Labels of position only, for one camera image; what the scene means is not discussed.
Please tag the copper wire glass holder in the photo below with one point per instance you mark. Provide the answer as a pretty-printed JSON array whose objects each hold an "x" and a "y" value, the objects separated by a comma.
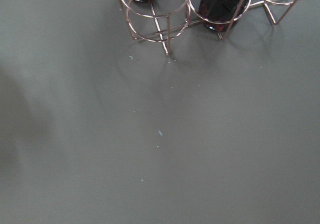
[{"x": 171, "y": 24}]

